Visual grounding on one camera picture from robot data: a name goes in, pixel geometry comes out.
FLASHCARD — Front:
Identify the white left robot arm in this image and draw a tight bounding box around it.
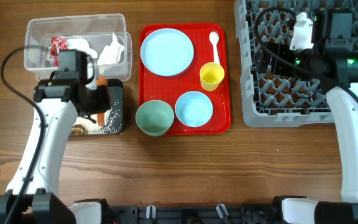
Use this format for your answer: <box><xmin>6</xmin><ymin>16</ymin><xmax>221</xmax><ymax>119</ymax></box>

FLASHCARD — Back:
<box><xmin>0</xmin><ymin>78</ymin><xmax>114</xmax><ymax>223</ymax></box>

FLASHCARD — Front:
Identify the red serving tray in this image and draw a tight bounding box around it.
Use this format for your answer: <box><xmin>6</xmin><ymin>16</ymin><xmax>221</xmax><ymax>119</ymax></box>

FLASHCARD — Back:
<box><xmin>139</xmin><ymin>23</ymin><xmax>231</xmax><ymax>136</ymax></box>

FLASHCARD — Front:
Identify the yellow plastic cup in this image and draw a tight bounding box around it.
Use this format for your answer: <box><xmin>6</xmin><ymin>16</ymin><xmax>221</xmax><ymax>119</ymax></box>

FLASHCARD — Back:
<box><xmin>200</xmin><ymin>62</ymin><xmax>225</xmax><ymax>91</ymax></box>

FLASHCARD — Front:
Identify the grey dishwasher rack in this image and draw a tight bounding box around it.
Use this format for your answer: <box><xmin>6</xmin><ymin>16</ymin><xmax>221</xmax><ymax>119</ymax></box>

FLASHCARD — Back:
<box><xmin>234</xmin><ymin>0</ymin><xmax>358</xmax><ymax>128</ymax></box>

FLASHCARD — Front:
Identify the white plastic spoon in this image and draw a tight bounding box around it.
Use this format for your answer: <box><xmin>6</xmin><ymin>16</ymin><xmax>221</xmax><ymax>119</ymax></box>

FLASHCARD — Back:
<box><xmin>209</xmin><ymin>31</ymin><xmax>221</xmax><ymax>65</ymax></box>

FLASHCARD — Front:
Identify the crumpled white tissue left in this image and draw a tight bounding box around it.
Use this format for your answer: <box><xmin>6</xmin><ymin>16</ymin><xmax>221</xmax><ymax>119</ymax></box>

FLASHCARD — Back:
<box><xmin>67</xmin><ymin>37</ymin><xmax>98</xmax><ymax>58</ymax></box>

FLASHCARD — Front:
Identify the brown food scrap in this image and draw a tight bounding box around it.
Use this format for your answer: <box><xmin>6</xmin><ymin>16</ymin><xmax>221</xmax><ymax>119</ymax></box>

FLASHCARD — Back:
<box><xmin>71</xmin><ymin>124</ymin><xmax>87</xmax><ymax>136</ymax></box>

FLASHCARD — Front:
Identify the orange carrot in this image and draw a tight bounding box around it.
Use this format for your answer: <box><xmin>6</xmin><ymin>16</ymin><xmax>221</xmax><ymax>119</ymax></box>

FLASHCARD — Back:
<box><xmin>96</xmin><ymin>77</ymin><xmax>108</xmax><ymax>126</ymax></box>

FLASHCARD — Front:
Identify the pile of white rice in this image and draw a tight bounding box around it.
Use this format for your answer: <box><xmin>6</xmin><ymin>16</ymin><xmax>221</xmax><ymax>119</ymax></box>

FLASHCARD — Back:
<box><xmin>74</xmin><ymin>99</ymin><xmax>123</xmax><ymax>135</ymax></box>

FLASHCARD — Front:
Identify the clear plastic waste bin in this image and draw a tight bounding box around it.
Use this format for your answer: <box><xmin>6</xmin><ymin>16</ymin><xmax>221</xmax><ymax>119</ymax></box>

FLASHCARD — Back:
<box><xmin>24</xmin><ymin>14</ymin><xmax>132</xmax><ymax>82</ymax></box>

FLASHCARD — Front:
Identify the light blue plate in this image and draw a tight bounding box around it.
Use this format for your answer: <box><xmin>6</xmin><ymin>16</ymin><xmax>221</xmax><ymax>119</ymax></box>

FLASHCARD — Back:
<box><xmin>140</xmin><ymin>28</ymin><xmax>195</xmax><ymax>77</ymax></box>

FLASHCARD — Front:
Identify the green bowl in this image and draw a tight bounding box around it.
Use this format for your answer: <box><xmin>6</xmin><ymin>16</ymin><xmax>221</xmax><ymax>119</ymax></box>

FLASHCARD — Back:
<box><xmin>135</xmin><ymin>100</ymin><xmax>175</xmax><ymax>137</ymax></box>

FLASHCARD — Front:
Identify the black food waste tray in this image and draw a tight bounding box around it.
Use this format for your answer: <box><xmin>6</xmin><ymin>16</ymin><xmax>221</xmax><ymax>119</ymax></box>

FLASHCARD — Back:
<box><xmin>68</xmin><ymin>78</ymin><xmax>124</xmax><ymax>136</ymax></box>

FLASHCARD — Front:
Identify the light blue bowl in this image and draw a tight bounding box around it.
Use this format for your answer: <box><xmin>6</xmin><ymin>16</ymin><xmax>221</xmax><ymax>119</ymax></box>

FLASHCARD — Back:
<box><xmin>175</xmin><ymin>91</ymin><xmax>214</xmax><ymax>128</ymax></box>

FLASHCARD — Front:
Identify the red snack wrapper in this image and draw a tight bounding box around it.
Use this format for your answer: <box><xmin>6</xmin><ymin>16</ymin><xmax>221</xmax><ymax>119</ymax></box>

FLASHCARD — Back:
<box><xmin>50</xmin><ymin>37</ymin><xmax>67</xmax><ymax>67</ymax></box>

